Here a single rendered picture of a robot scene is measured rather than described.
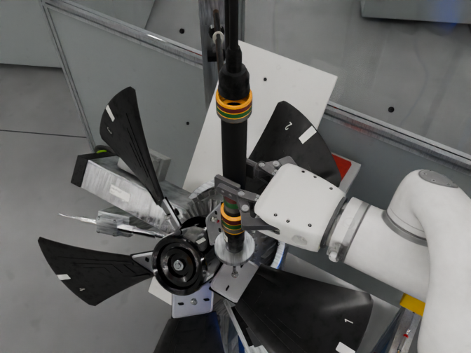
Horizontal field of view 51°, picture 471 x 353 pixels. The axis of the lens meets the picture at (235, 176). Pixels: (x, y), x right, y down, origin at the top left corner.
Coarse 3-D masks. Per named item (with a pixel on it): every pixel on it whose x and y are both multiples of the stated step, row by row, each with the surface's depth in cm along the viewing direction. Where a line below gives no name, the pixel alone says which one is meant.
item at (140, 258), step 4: (152, 252) 98; (132, 256) 100; (136, 256) 100; (140, 256) 99; (144, 256) 100; (148, 256) 100; (136, 260) 101; (140, 260) 101; (144, 260) 101; (144, 264) 103; (148, 264) 103; (148, 268) 104
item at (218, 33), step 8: (224, 0) 57; (232, 0) 47; (224, 8) 58; (232, 8) 48; (216, 16) 110; (232, 16) 49; (216, 24) 108; (232, 24) 49; (216, 32) 106; (232, 32) 50; (232, 40) 51; (232, 48) 52
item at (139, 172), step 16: (128, 96) 93; (112, 112) 99; (128, 112) 94; (112, 128) 102; (128, 128) 96; (112, 144) 107; (128, 144) 98; (144, 144) 93; (128, 160) 104; (144, 160) 95; (144, 176) 98; (160, 192) 95
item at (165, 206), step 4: (164, 200) 96; (164, 204) 98; (164, 208) 101; (168, 208) 95; (164, 212) 103; (168, 212) 99; (172, 212) 95; (172, 216) 95; (168, 220) 103; (172, 220) 99; (176, 220) 95; (172, 224) 102; (176, 224) 97; (176, 228) 99
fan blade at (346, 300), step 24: (264, 288) 94; (288, 288) 94; (312, 288) 94; (336, 288) 94; (240, 312) 91; (264, 312) 91; (288, 312) 91; (312, 312) 91; (336, 312) 91; (360, 312) 91; (264, 336) 90; (288, 336) 90; (312, 336) 90; (336, 336) 90; (360, 336) 89
